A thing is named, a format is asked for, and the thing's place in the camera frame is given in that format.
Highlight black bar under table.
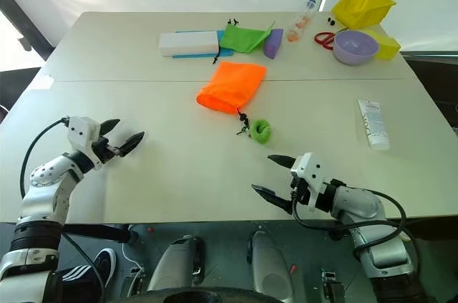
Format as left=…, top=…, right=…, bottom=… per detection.
left=62, top=223, right=139, bottom=245

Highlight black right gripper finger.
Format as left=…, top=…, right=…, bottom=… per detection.
left=250, top=183, right=296, bottom=216
left=267, top=153, right=298, bottom=171

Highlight white cream tube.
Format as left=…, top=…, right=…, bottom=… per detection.
left=356, top=98, right=391, bottom=151

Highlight red scissors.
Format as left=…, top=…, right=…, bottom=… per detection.
left=313, top=29, right=346, bottom=50

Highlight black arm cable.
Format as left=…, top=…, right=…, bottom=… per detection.
left=290, top=188, right=419, bottom=275
left=20, top=116, right=71, bottom=201

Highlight yellow plastic bin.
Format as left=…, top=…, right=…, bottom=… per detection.
left=331, top=0, right=397, bottom=30

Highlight black sneaker with white stripes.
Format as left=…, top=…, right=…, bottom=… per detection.
left=59, top=248, right=117, bottom=292

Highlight orange drawstring bag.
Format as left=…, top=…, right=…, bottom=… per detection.
left=195, top=61, right=268, bottom=136

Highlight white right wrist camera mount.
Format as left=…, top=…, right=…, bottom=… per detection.
left=290, top=152, right=325, bottom=211

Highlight purple plastic bowl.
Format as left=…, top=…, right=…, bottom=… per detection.
left=333, top=29, right=380, bottom=66

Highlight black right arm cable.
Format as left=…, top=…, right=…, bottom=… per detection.
left=290, top=188, right=419, bottom=275

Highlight purple sponge block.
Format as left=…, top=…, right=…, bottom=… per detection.
left=263, top=28, right=285, bottom=59

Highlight dark rounded robot waist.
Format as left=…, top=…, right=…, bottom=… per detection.
left=116, top=288, right=289, bottom=303

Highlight green fuzzy roll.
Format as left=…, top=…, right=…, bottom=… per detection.
left=250, top=118, right=273, bottom=145

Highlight silver rounded robot leg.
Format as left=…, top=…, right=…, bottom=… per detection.
left=246, top=230, right=296, bottom=303
left=146, top=234, right=205, bottom=293

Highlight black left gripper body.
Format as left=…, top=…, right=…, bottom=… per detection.
left=92, top=137, right=121, bottom=165

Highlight white rectangular box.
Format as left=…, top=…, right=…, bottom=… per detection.
left=159, top=30, right=220, bottom=57

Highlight yellow rectangular block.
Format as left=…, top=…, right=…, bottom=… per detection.
left=362, top=29, right=401, bottom=62

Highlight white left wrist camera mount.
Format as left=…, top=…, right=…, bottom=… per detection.
left=67, top=115, right=102, bottom=168

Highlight white floor cable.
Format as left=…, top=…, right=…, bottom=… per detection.
left=121, top=241, right=145, bottom=297

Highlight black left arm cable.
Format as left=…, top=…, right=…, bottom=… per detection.
left=20, top=116, right=71, bottom=201

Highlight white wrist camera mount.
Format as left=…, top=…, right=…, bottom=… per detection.
left=290, top=152, right=325, bottom=211
left=67, top=115, right=102, bottom=168

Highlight green drawstring bag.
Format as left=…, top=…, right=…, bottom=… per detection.
left=212, top=18, right=276, bottom=65

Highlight clear plastic bottle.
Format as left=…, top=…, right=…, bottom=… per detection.
left=286, top=0, right=318, bottom=44

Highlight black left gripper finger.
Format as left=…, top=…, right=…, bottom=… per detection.
left=118, top=131, right=146, bottom=158
left=99, top=118, right=121, bottom=138

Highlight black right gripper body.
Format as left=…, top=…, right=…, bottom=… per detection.
left=290, top=173, right=311, bottom=207

